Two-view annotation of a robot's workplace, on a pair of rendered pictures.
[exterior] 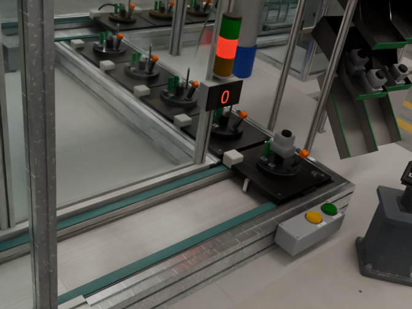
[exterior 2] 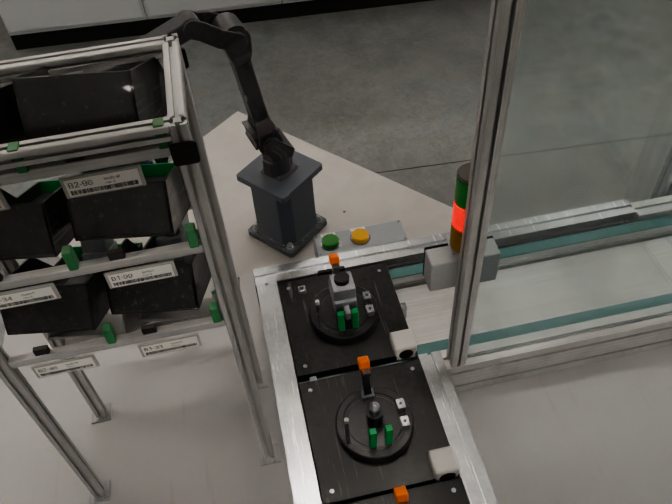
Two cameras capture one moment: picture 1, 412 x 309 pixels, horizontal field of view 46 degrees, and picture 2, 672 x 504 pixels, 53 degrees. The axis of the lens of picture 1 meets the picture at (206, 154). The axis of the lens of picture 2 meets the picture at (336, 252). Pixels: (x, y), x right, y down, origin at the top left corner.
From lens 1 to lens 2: 199 cm
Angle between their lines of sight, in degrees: 94
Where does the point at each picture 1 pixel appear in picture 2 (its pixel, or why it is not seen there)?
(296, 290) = (408, 227)
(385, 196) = (292, 184)
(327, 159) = (177, 401)
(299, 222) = (381, 236)
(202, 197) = not seen: hidden behind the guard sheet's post
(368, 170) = (136, 358)
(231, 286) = not seen: hidden behind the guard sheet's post
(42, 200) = not seen: outside the picture
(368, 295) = (339, 207)
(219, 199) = (444, 316)
